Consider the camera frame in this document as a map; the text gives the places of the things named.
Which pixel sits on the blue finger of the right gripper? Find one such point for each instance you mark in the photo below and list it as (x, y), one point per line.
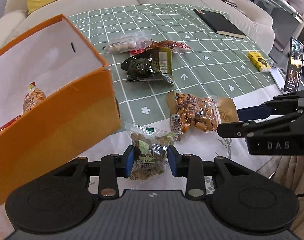
(266, 109)
(241, 129)

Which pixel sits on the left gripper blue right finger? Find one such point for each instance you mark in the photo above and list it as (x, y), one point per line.
(190, 167)

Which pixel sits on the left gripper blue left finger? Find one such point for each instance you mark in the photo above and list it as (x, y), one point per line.
(114, 166)

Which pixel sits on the clear packet of brown nuts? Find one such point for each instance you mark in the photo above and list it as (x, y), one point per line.
(151, 147)

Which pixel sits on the orange glazed nuts packet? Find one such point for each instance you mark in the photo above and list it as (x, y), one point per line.
(188, 111)

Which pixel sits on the phone with lit screen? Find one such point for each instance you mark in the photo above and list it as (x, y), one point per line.
(294, 67)

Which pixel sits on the yellow small box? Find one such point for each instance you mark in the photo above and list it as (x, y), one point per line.
(259, 62)

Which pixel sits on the orange cardboard box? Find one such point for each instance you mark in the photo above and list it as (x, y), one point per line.
(80, 108)

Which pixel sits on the green checked tablecloth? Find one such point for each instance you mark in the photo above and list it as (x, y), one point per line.
(212, 64)

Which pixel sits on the black notebook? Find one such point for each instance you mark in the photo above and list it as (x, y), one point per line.
(219, 23)

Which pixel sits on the snack packet inside box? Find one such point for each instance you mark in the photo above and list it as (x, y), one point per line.
(33, 97)

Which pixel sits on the dark green snack packet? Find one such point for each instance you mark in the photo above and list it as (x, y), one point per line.
(151, 65)

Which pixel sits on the red snack packet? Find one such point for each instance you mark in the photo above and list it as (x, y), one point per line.
(174, 46)

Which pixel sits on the clear bag of pale nuts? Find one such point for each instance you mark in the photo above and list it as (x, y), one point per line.
(129, 42)

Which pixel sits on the beige fabric sofa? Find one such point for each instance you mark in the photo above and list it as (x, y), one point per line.
(248, 17)

